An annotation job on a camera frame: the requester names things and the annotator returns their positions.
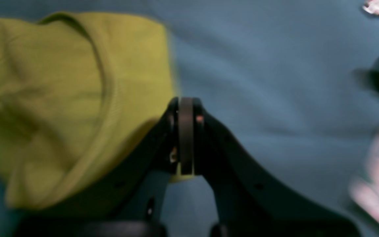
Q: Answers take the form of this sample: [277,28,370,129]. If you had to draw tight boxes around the olive green t-shirt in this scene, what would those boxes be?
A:
[0,12,177,211]

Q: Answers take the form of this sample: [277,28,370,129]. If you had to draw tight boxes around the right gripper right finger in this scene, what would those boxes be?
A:
[193,98,361,237]

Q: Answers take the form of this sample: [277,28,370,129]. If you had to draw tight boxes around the blue table cloth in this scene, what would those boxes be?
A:
[0,0,379,237]

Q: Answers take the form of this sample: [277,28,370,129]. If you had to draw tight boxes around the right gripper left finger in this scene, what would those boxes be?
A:
[14,97,194,237]

